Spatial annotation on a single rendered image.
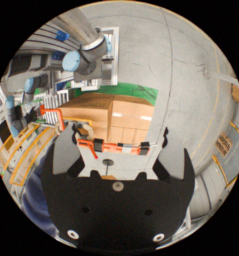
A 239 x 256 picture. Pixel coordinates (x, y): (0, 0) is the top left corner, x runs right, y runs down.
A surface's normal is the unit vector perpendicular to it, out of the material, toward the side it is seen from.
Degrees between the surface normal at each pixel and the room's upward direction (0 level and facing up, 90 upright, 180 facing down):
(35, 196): 99
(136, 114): 0
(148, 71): 0
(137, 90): 0
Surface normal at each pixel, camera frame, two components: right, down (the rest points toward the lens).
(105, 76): -0.03, 0.53
